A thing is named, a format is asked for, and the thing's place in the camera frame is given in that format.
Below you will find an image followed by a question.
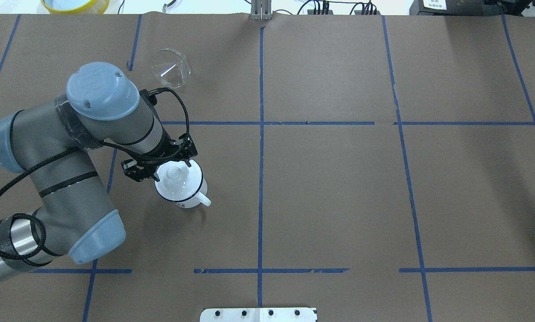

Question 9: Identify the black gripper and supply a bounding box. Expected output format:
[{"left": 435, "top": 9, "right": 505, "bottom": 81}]
[{"left": 121, "top": 134, "right": 198, "bottom": 182}]

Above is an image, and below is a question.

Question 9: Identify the white cup lid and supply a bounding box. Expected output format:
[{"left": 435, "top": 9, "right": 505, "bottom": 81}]
[{"left": 155, "top": 159, "right": 204, "bottom": 202}]

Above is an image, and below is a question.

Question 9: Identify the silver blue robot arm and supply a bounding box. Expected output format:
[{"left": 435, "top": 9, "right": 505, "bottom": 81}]
[{"left": 0, "top": 62, "right": 198, "bottom": 283}]

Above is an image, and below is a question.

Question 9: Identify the white enamel cup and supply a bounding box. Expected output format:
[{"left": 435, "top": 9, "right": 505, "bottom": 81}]
[{"left": 154, "top": 159, "right": 212, "bottom": 210}]

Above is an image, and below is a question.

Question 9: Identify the yellow tape roll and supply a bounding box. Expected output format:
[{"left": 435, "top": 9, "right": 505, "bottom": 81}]
[{"left": 40, "top": 0, "right": 110, "bottom": 14}]

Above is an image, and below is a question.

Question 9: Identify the black computer box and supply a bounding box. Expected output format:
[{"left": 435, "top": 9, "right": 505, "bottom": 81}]
[{"left": 409, "top": 0, "right": 533, "bottom": 17}]

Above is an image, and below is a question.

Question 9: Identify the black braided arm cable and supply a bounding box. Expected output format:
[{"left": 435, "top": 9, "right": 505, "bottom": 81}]
[{"left": 0, "top": 87, "right": 192, "bottom": 261}]

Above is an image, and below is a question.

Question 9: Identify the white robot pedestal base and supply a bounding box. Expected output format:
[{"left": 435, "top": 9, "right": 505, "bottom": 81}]
[{"left": 200, "top": 307, "right": 318, "bottom": 322}]

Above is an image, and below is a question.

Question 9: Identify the aluminium frame post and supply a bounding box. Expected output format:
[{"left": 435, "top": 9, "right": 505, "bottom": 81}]
[{"left": 249, "top": 0, "right": 273, "bottom": 21}]

